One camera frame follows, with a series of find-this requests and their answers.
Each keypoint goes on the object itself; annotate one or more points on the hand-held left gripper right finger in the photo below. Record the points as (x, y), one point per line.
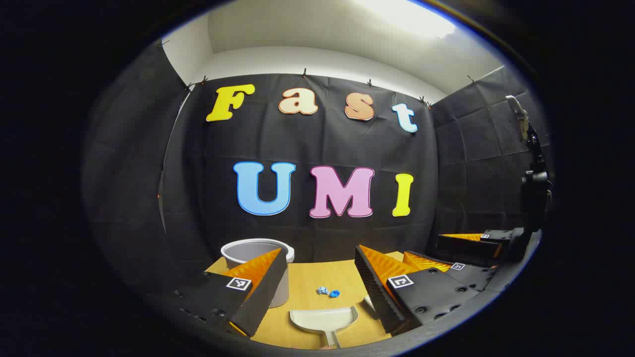
(372, 287)

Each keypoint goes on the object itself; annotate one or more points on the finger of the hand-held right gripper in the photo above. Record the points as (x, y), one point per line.
(471, 277)
(466, 246)

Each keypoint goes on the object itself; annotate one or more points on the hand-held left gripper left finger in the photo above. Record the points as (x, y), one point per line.
(263, 292)

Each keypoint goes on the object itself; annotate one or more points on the small grey broom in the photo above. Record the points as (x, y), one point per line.
(369, 303)

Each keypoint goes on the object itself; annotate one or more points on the white ribbed garbage bin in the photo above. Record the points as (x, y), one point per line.
(243, 252)

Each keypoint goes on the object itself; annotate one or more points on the light blue paper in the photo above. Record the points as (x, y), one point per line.
(323, 290)

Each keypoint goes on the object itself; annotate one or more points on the grey plastic dustpan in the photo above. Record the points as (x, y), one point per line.
(322, 320)

